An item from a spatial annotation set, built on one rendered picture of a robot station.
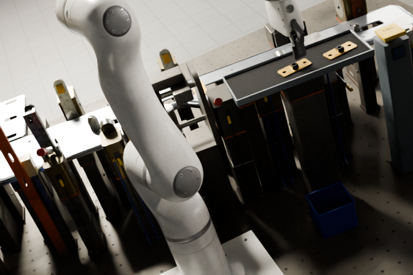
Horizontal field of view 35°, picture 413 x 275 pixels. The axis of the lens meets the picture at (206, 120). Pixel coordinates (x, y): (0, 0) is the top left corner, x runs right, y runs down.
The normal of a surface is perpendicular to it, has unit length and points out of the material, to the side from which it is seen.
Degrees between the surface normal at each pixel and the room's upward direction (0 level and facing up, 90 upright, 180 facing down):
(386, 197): 0
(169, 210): 25
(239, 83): 0
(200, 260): 85
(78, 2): 31
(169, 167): 60
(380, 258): 0
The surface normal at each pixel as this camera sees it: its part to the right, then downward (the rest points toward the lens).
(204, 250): 0.54, 0.27
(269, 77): -0.27, -0.80
